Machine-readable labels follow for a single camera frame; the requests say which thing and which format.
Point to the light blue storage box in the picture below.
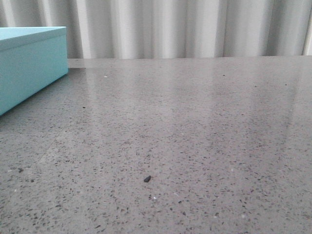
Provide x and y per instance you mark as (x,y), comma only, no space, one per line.
(30,59)

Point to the small black debris chip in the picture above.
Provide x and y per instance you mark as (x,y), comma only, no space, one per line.
(147,179)

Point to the grey pleated curtain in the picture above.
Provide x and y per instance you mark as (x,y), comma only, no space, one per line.
(145,29)

